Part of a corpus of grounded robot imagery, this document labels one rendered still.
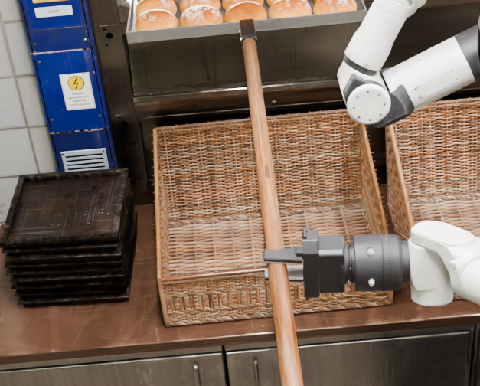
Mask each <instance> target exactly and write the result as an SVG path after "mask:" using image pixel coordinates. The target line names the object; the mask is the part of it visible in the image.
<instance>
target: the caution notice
mask: <svg viewBox="0 0 480 386"><path fill-rule="evenodd" d="M60 82H61V86H62V90H63V93H64V100H65V103H66V108H67V110H81V109H89V108H96V105H95V101H94V97H93V90H92V86H91V82H90V74H89V72H86V73H77V74H61V75H60Z"/></svg>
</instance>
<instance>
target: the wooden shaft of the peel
mask: <svg viewBox="0 0 480 386"><path fill-rule="evenodd" d="M243 56H244V63H245V71H246V78H247V90H248V97H249V105H250V117H251V124H252V131H253V144H254V151H255V158H256V170H257V178H258V185H259V192H260V204H261V211H262V219H263V231H264V238H265V245H266V250H277V249H285V248H284V242H283V236H282V226H281V220H280V214H279V204H278V198H277V193H276V182H275V176H274V171H273V160H272V154H271V148H270V143H269V132H268V126H267V121H266V110H265V104H264V99H263V88H262V82H261V76H260V66H259V61H258V54H257V49H256V41H255V40H254V39H253V38H246V39H245V40H244V41H243ZM267 265H268V272H269V285H270V292H271V299H272V306H273V319H274V326H275V333H276V346H277V352H278V359H279V373H280V380H281V386H303V380H302V369H301V364H300V358H299V347H298V342H297V336H296V325H295V320H294V314H293V308H292V297H291V292H290V286H289V276H288V270H287V264H286V263H267Z"/></svg>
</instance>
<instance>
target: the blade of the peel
mask: <svg viewBox="0 0 480 386"><path fill-rule="evenodd" d="M307 2H308V4H309V5H310V7H311V10H312V14H311V15H301V16H292V17H284V18H269V9H270V7H269V5H268V4H267V2H266V0H264V3H263V7H264V8H265V9H266V13H267V19H260V20H254V25H255V29H256V31H270V30H278V29H287V28H302V27H311V26H319V25H335V24H343V23H352V22H360V21H363V20H364V19H365V17H366V15H367V9H366V6H365V4H364V1H363V0H355V2H356V4H357V10H356V11H342V12H334V13H325V14H317V15H315V14H314V12H313V8H314V5H315V2H313V0H308V1H307ZM174 3H175V4H176V6H177V11H176V13H175V17H176V18H177V20H178V26H177V27H176V28H163V29H155V30H146V31H136V29H135V23H136V19H137V17H136V6H137V4H138V2H137V0H131V2H130V8H129V18H128V24H127V29H126V36H127V41H128V44H131V43H139V42H148V41H163V40H172V39H181V38H196V37H204V36H213V35H222V34H237V33H240V22H239V21H236V22H227V23H225V21H224V14H225V12H226V11H225V9H224V7H223V0H220V3H221V7H220V10H219V12H220V13H221V15H222V17H223V22H222V23H220V24H211V25H195V26H187V27H181V26H180V24H179V20H180V17H181V14H182V13H181V11H180V3H181V0H175V1H174Z"/></svg>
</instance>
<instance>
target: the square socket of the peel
mask: <svg viewBox="0 0 480 386"><path fill-rule="evenodd" d="M246 38H253V39H254V40H255V41H256V40H257V36H256V29H255V25H254V20H253V19H244V20H240V41H241V44H242V50H243V41H244V40H245V39H246Z"/></svg>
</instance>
